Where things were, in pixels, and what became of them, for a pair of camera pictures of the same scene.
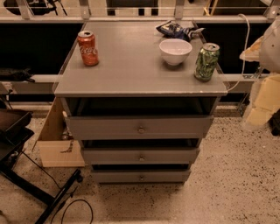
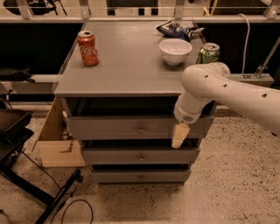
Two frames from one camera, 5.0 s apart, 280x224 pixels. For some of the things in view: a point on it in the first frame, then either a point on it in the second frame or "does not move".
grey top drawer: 139,127 does not move
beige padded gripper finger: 267,103 → 179,134
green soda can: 206,61 does not move
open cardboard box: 55,142 does not move
